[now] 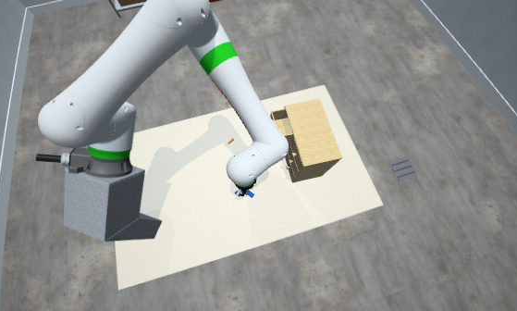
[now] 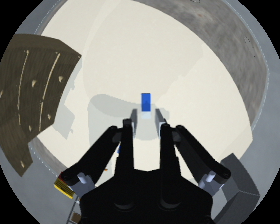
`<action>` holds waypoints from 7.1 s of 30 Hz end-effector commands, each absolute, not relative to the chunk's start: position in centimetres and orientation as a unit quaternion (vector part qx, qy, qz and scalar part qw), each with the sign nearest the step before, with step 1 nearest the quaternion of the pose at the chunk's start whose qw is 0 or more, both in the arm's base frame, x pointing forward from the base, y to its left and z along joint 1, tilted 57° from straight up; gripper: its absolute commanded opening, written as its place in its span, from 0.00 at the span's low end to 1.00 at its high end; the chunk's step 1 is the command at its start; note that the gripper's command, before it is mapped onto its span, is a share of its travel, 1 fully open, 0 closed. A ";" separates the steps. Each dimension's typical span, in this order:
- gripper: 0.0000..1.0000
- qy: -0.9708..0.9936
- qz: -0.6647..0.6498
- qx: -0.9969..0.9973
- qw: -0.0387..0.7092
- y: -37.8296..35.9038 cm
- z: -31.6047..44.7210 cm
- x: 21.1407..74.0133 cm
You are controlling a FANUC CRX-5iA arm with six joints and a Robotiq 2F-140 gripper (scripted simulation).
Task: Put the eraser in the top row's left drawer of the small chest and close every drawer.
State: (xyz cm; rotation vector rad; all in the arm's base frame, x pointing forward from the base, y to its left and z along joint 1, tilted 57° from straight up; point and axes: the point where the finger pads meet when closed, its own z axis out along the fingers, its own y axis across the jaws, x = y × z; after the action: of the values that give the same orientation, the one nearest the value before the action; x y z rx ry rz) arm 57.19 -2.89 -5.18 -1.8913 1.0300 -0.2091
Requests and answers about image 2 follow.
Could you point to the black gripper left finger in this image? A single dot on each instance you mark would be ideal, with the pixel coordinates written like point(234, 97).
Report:
point(83, 175)

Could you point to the brown wooden drawer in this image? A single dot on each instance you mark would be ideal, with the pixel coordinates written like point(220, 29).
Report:
point(15, 147)
point(9, 70)
point(29, 121)
point(48, 111)
point(59, 74)
point(35, 66)

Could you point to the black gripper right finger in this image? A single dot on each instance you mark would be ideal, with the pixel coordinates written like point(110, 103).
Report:
point(208, 173)

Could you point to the brown wooden chest of drawers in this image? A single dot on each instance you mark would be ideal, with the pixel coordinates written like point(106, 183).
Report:
point(24, 42)

